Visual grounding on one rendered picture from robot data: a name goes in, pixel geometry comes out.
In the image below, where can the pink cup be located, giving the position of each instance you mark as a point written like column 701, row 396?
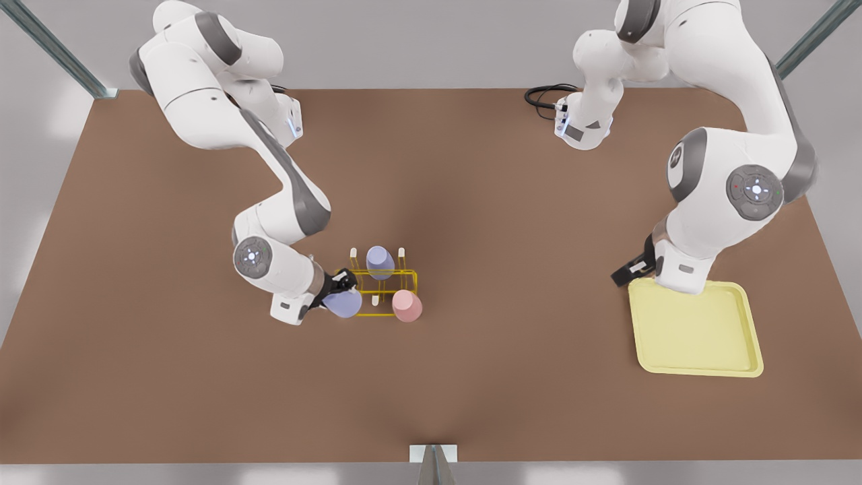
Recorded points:
column 407, row 306

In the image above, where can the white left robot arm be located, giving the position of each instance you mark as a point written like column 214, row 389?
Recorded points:
column 727, row 195

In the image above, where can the silver frame post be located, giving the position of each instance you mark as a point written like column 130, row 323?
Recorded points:
column 57, row 50
column 811, row 37
column 434, row 465

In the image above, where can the large lavender cup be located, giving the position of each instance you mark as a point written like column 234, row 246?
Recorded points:
column 343, row 302

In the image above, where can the yellow square tray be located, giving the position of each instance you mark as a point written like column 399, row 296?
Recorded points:
column 697, row 330

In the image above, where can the small lavender cup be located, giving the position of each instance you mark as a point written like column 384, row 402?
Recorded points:
column 380, row 262

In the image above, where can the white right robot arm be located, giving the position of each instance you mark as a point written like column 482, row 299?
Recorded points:
column 222, row 114

